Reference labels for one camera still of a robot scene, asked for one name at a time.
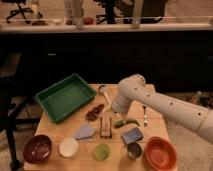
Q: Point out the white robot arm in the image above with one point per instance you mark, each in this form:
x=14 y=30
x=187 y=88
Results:
x=193 y=117

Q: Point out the green plastic cup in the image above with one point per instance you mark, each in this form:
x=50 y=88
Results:
x=101 y=152

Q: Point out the small metal cup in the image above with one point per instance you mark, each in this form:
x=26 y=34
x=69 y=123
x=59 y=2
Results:
x=134 y=150

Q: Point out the metal spoon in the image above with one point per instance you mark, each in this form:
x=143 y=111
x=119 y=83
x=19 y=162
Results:
x=103 y=90

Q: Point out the bunch of red grapes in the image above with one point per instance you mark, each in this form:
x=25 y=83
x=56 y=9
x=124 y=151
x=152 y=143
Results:
x=93 y=114

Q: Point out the metal fork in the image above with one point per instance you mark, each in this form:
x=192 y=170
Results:
x=145 y=116

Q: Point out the green plastic tray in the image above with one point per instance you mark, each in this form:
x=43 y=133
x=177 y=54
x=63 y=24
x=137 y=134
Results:
x=66 y=97

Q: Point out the light blue cloth piece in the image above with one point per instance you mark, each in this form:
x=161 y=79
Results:
x=84 y=132

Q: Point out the blue sponge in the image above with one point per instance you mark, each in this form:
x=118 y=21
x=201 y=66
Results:
x=132 y=135

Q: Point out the orange plastic bowl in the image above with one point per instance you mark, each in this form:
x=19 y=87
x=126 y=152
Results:
x=160 y=154

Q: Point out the dark red bowl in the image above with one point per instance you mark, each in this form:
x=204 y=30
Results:
x=38 y=149

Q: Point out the black office chair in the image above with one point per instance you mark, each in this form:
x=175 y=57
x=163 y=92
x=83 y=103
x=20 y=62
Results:
x=8 y=115

